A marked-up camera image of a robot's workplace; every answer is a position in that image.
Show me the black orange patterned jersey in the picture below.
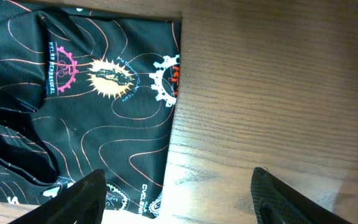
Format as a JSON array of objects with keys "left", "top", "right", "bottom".
[{"left": 0, "top": 0, "right": 181, "bottom": 218}]

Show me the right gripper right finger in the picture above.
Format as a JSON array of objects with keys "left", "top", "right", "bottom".
[{"left": 250, "top": 167, "right": 348, "bottom": 224}]

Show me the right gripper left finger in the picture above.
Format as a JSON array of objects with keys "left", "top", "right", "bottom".
[{"left": 9, "top": 169, "right": 107, "bottom": 224}]

